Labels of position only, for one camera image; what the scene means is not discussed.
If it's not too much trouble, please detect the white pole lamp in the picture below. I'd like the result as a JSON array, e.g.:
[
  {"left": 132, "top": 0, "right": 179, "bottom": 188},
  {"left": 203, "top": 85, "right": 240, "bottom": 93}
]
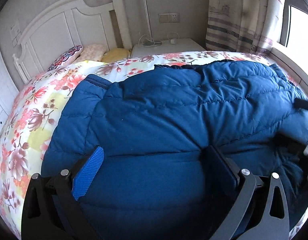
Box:
[{"left": 141, "top": 0, "right": 162, "bottom": 47}]

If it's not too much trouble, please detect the wall socket plate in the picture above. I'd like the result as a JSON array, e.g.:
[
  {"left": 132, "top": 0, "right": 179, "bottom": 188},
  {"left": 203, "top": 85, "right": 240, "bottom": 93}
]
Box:
[{"left": 158, "top": 13, "right": 180, "bottom": 23}]

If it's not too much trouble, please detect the yellow pillow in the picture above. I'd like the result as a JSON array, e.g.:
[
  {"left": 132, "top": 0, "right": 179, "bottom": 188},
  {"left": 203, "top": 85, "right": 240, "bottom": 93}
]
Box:
[{"left": 101, "top": 48, "right": 132, "bottom": 63}]

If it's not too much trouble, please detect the white nightstand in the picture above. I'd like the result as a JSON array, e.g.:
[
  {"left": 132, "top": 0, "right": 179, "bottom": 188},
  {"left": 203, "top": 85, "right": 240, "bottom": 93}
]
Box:
[{"left": 130, "top": 38, "right": 207, "bottom": 58}]

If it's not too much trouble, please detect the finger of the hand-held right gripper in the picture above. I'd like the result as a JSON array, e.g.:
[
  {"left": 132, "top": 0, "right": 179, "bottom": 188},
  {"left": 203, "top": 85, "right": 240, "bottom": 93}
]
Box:
[{"left": 293, "top": 98, "right": 308, "bottom": 111}]

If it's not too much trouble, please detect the blue padded jacket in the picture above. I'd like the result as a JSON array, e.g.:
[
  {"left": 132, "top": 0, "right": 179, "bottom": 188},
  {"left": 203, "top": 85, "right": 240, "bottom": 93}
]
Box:
[{"left": 40, "top": 60, "right": 308, "bottom": 240}]

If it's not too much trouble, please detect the white wooden headboard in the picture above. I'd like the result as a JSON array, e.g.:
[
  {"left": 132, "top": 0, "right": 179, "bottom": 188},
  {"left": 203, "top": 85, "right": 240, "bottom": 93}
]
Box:
[{"left": 13, "top": 0, "right": 133, "bottom": 83}]

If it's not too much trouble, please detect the floral bed cover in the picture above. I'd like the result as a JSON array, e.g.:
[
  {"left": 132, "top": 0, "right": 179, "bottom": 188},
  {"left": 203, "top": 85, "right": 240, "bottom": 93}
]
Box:
[{"left": 0, "top": 50, "right": 308, "bottom": 240}]

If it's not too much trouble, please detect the pink pillow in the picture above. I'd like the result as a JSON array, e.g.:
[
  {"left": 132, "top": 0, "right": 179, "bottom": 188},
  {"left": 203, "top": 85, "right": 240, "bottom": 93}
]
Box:
[{"left": 80, "top": 44, "right": 107, "bottom": 62}]

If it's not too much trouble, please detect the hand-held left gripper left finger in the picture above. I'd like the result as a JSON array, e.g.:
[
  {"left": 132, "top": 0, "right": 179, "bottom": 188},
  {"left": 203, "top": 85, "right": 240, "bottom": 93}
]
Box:
[{"left": 21, "top": 145, "right": 105, "bottom": 240}]

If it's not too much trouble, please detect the dark patterned pillow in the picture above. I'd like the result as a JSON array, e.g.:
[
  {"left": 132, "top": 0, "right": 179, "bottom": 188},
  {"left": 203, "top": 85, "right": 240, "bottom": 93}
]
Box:
[{"left": 46, "top": 45, "right": 83, "bottom": 72}]

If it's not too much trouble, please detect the white charger cable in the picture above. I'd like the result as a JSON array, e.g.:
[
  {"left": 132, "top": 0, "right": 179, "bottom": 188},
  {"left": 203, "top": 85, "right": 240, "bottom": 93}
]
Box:
[{"left": 139, "top": 31, "right": 179, "bottom": 46}]

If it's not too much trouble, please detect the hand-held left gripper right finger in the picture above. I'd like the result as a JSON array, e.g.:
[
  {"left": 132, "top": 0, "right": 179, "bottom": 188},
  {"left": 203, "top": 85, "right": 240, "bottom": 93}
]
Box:
[{"left": 205, "top": 145, "right": 291, "bottom": 240}]

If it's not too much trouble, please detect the window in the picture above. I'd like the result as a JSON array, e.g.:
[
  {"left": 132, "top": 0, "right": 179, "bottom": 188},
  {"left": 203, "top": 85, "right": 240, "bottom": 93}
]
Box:
[{"left": 279, "top": 0, "right": 308, "bottom": 55}]

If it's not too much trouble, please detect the printed beige curtain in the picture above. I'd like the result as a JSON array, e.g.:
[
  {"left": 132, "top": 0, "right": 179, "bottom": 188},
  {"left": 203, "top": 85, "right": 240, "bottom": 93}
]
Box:
[{"left": 205, "top": 0, "right": 288, "bottom": 54}]

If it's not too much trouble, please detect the white wardrobe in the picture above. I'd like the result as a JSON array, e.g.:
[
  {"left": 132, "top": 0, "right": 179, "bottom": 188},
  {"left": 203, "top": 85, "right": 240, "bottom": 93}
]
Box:
[{"left": 0, "top": 22, "right": 19, "bottom": 140}]

